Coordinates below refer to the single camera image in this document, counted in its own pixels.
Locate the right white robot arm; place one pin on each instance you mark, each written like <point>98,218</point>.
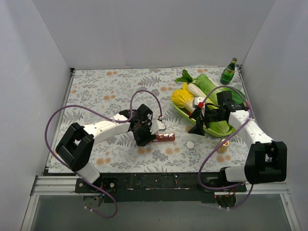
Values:
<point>267,159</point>

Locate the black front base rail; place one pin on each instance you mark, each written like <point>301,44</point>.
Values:
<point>154,187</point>

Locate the green oval vegetable tray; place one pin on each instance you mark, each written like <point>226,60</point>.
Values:
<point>185,114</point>

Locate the red weekly pill organizer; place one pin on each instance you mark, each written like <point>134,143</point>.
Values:
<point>165,137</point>

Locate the green bok choy toy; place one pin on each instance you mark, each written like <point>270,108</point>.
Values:
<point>205,84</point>

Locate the round green cabbage toy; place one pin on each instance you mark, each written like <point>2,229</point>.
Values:
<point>221,127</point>

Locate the yellow napa cabbage toy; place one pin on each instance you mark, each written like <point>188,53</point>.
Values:
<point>182,98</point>

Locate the small orange-lid jar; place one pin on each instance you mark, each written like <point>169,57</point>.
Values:
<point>224,147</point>

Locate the floral patterned table mat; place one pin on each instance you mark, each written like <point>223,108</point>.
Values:
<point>97,93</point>

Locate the white bottle cap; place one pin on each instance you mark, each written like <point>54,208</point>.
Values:
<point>190,144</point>

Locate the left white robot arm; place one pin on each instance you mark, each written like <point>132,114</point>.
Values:
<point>76,144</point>

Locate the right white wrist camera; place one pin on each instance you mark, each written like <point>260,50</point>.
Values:
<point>199,102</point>

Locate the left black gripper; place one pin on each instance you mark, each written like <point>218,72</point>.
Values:
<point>145,137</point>

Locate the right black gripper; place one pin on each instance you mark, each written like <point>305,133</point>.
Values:
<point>205,116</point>

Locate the green glass bottle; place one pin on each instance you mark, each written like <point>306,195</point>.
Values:
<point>228,73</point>

